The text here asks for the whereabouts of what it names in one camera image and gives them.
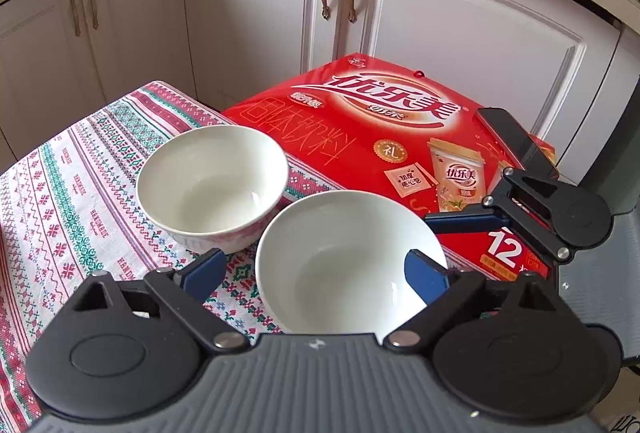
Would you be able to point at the red green patterned tablecloth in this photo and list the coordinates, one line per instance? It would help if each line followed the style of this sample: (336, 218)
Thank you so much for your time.
(75, 213)

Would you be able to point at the red printed cardboard box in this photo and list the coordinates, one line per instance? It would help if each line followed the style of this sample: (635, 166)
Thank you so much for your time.
(350, 128)

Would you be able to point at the white bowl pink flowers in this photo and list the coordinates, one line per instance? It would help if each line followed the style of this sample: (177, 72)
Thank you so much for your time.
(340, 273)
(210, 193)

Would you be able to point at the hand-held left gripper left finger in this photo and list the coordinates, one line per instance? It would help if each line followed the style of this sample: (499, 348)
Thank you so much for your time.
(206, 274)

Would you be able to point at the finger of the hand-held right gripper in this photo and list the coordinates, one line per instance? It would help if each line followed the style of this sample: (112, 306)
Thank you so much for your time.
(465, 219)
(520, 143)

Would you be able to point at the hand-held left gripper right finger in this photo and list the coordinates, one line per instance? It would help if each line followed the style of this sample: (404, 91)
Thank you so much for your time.
(425, 278)

